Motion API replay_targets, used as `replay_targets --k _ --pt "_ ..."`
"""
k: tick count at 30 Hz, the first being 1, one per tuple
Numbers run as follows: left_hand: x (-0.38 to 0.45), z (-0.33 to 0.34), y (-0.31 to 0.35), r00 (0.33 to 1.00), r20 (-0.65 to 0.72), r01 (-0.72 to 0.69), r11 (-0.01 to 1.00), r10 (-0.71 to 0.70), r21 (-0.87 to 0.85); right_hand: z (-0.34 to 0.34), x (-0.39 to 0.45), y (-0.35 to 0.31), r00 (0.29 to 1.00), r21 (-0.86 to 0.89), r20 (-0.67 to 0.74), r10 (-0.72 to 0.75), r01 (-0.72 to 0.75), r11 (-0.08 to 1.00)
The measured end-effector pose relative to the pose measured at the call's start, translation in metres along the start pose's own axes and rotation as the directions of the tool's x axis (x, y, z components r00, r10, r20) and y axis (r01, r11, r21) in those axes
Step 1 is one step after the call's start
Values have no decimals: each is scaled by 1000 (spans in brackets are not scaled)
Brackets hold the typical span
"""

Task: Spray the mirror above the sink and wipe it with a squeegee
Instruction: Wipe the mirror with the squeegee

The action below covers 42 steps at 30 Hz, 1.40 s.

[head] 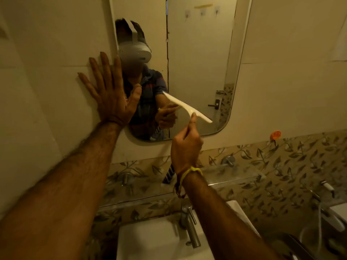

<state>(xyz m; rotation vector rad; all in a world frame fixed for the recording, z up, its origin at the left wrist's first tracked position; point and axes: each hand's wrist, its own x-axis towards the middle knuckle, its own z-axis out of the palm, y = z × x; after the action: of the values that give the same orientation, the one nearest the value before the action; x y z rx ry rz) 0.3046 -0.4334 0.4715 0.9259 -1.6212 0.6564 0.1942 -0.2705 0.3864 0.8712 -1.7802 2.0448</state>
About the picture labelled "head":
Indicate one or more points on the white paper sheet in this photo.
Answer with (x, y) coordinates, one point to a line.
(341, 40)

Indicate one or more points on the rounded frameless wall mirror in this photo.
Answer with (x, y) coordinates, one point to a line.
(195, 64)

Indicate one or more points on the person's right hand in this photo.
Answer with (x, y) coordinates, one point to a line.
(187, 151)

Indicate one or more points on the person's left forearm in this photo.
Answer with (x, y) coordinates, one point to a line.
(54, 203)

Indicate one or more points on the white bidet hand sprayer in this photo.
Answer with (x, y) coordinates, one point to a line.
(327, 186)

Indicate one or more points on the orange wall hook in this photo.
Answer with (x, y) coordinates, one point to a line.
(275, 135)

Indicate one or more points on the person's right forearm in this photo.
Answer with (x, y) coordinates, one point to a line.
(227, 227)

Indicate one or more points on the glass wall shelf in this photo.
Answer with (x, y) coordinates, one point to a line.
(146, 190)

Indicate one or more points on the metal sink faucet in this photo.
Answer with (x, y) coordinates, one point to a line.
(191, 230)

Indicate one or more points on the person's left hand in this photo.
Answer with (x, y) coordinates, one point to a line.
(114, 105)

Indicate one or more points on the yellow wristband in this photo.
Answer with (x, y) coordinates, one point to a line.
(189, 170)

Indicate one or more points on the white ceramic sink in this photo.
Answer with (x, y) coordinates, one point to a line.
(151, 241)

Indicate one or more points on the grey plastic basket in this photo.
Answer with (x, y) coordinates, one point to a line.
(298, 246)

